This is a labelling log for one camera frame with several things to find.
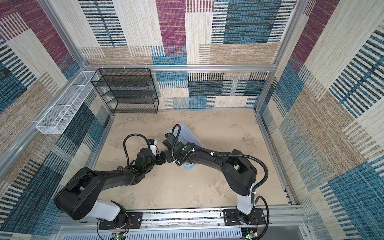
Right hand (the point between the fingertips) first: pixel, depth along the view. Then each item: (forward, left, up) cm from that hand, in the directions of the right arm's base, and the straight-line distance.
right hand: (171, 155), depth 87 cm
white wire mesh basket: (+8, +51, +26) cm, 57 cm away
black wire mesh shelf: (+48, +34, +10) cm, 59 cm away
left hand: (+5, +6, -1) cm, 8 cm away
